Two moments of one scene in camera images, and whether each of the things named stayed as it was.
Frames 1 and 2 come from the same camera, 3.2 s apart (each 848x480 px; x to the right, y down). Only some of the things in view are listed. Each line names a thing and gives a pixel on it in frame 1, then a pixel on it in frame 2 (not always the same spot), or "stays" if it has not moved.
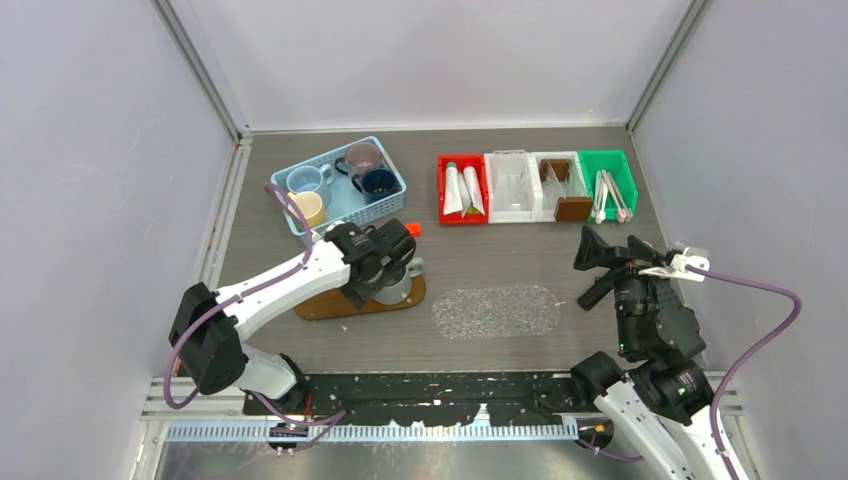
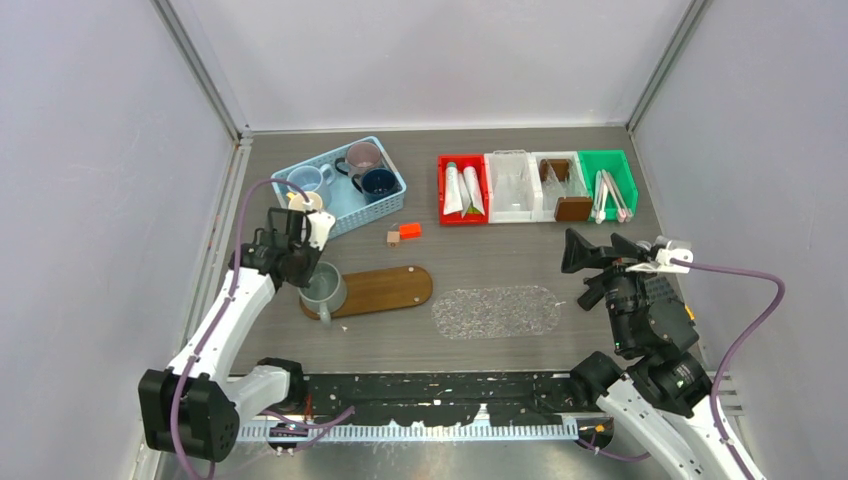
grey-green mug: x=400 y=292 -> x=327 y=291
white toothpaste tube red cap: x=472 y=182 stays
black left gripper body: x=361 y=290 -> x=306 y=256
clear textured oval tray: x=496 y=312 stays
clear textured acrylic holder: x=510 y=179 stays
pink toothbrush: x=621 y=212 stays
